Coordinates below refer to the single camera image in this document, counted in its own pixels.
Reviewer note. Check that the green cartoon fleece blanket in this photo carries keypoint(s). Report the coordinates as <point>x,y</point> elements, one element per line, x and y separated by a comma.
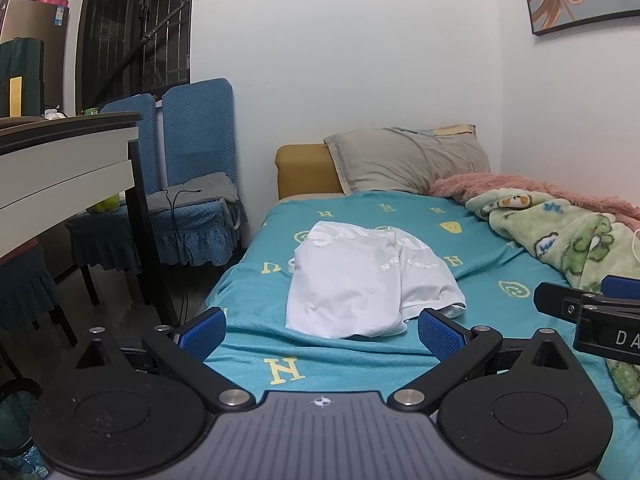
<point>584,245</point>

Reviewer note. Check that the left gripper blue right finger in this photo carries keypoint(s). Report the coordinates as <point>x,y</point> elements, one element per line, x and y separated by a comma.
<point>463,355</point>

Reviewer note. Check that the blue covered chair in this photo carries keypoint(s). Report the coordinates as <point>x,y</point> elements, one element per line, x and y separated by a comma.
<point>199,139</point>
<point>101,235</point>

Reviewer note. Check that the pink fluffy blanket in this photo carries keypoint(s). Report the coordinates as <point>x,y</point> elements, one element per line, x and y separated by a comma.
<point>463,187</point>

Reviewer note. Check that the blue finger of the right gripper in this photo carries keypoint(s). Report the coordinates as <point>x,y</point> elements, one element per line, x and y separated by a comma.
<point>613,286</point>
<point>558,301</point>

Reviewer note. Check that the grey folded cloth on chair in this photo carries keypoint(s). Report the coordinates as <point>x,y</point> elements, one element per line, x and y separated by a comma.
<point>200,190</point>

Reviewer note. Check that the teal patterned bed sheet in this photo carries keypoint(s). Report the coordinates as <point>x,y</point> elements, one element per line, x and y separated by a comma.
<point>497,276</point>

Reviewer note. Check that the white desk with black top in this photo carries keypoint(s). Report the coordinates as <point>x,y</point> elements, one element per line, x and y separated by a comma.
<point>53,169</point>

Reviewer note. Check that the grey pillow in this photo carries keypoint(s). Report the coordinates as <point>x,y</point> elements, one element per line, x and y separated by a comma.
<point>402,159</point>

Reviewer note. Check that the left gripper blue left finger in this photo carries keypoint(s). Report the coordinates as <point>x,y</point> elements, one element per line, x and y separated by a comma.
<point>181,353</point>

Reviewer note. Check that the white t-shirt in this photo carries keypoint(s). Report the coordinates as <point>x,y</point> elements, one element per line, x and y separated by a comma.
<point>352,281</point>

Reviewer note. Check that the cardboard box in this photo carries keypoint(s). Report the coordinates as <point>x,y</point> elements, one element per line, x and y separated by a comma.
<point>45,20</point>

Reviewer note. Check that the yellow-green plush toy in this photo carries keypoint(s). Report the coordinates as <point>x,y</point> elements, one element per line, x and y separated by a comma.
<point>110,204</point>

